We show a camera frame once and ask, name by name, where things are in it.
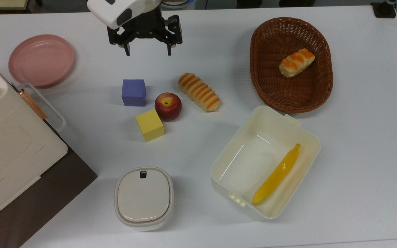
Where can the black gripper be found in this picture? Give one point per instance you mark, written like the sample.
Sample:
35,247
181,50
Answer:
145,29

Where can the purple cube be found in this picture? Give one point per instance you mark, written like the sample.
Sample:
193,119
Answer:
133,92

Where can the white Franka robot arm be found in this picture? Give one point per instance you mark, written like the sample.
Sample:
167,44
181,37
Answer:
113,10

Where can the yellow cube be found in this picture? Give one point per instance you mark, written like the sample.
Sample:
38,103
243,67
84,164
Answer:
150,125

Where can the pink round plate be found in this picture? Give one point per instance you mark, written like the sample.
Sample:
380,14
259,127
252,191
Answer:
41,60

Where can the red apple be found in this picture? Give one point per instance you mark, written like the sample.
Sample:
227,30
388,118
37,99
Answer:
168,106

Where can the long striped bread roll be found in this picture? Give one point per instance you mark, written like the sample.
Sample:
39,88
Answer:
199,91

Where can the brown wicker basket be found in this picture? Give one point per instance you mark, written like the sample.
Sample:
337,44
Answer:
291,64

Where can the small glazed bread roll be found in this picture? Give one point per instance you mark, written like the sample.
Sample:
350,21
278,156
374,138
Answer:
296,62

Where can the cream lidded container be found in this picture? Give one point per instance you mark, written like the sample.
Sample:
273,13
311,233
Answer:
144,198

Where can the cream open plastic box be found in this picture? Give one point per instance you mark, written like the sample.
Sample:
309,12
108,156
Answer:
265,162

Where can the cream toy oven appliance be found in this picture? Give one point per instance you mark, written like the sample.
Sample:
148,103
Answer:
12,144

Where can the yellow banana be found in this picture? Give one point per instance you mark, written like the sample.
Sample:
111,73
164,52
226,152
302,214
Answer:
277,174

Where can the dark brown mat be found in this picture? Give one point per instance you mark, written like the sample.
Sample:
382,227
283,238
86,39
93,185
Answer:
40,206

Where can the black camera stand base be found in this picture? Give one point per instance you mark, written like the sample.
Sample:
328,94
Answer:
384,9

